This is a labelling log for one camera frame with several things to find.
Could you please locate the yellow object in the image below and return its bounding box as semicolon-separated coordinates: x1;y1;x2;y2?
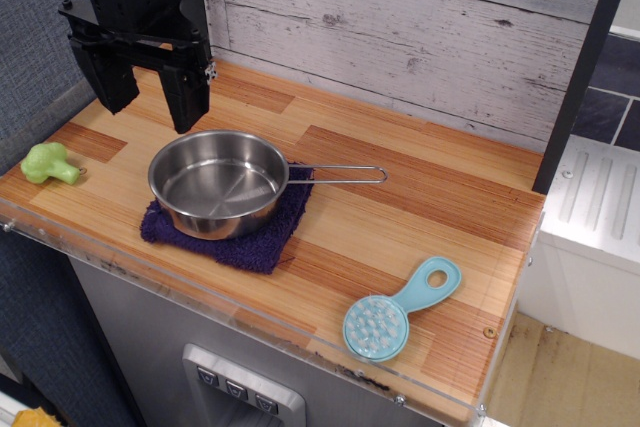
11;408;62;427

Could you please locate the clear acrylic edge guard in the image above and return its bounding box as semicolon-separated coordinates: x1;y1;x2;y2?
1;201;488;426

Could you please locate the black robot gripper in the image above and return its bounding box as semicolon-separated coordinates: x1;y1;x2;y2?
62;0;216;134

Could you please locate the white ribbed box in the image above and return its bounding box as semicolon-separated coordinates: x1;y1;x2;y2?
518;136;639;358

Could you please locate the green toy broccoli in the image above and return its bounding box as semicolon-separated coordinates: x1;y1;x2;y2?
20;142;81;185

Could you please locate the silver dispenser panel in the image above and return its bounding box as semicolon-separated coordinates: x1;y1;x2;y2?
182;343;307;426

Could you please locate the black vertical post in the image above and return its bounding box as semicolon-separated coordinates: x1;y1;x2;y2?
532;0;621;195

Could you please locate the purple terry cloth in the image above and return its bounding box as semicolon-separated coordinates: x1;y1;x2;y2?
140;168;313;275

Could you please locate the light blue scrub brush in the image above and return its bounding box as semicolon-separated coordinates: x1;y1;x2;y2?
342;257;462;362

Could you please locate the stainless steel pot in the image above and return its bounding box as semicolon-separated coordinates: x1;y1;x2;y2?
148;130;388;241

